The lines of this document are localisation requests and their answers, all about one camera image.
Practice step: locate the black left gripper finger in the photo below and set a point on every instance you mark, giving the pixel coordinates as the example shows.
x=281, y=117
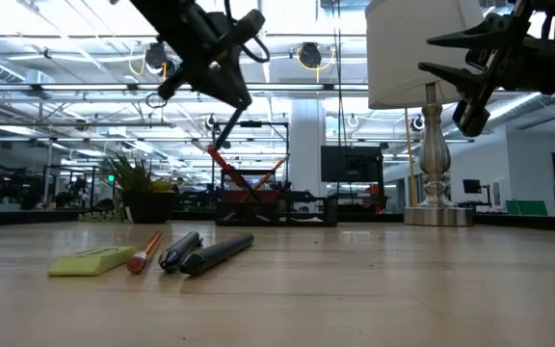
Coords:
x=215, y=84
x=234, y=77

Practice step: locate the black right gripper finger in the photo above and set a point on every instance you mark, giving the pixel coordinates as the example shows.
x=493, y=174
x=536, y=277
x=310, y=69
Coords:
x=484, y=34
x=460, y=79

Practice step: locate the orange pencil pink eraser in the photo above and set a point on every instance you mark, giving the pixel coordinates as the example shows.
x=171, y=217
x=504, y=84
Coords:
x=143, y=254
x=268, y=176

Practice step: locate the yellow-green sticky note pad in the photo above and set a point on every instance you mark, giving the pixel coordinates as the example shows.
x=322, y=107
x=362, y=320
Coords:
x=92, y=260

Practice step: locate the black mesh desk organizer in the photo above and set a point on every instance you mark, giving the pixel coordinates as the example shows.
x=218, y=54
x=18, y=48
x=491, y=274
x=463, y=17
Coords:
x=306, y=209

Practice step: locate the small black ceiling reel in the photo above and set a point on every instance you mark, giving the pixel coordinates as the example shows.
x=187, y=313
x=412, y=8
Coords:
x=417, y=123
x=210, y=123

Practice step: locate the silver table lamp white shade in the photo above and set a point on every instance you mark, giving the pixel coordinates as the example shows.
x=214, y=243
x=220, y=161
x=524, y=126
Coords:
x=403, y=48

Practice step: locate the long ceiling light bar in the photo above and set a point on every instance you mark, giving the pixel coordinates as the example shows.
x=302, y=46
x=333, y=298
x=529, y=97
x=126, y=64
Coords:
x=306, y=87

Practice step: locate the yellow pole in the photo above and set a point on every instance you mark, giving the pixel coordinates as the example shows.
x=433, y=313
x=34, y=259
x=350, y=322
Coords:
x=410, y=164

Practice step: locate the person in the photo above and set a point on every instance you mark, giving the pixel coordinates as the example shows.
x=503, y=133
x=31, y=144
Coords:
x=178, y=184

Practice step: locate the small black monitor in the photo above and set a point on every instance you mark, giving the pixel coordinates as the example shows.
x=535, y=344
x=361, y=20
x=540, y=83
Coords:
x=471, y=186

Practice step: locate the potted green plant black pot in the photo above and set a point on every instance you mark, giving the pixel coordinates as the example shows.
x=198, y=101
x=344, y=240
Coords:
x=147, y=205

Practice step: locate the large black monitor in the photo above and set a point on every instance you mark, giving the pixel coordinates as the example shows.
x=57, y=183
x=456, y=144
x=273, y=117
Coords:
x=350, y=164

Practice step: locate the green board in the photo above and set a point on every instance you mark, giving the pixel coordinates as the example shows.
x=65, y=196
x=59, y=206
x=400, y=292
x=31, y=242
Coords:
x=528, y=208

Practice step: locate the black metal frame stand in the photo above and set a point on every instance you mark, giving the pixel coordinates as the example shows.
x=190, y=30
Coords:
x=287, y=159

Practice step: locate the black table frame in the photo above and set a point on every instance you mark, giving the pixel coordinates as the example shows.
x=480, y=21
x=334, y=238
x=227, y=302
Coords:
x=41, y=217

